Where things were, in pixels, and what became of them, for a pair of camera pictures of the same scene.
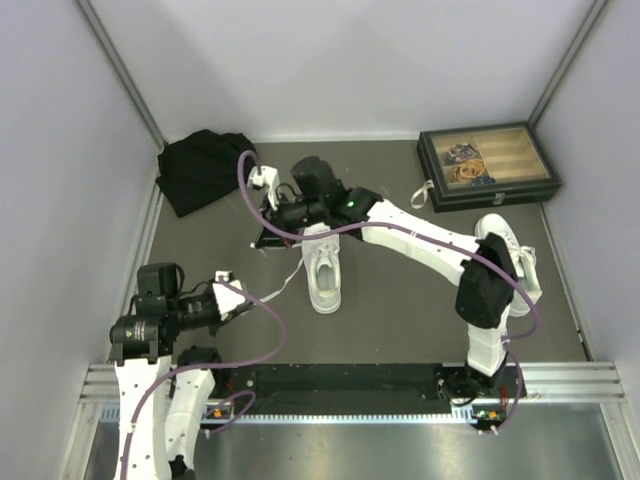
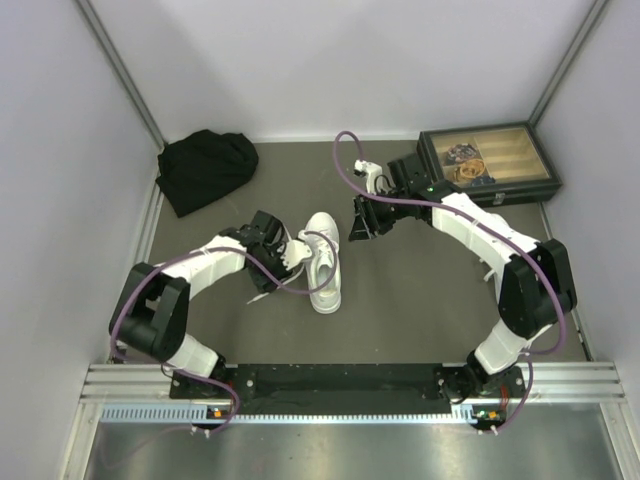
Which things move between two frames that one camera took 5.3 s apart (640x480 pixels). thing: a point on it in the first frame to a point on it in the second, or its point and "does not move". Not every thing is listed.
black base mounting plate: [350, 388] does not move
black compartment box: [478, 166] does not move
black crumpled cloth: [201, 167] does not move
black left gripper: [213, 327] to [268, 284]
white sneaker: [323, 259] does not move
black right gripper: [270, 238] to [368, 224]
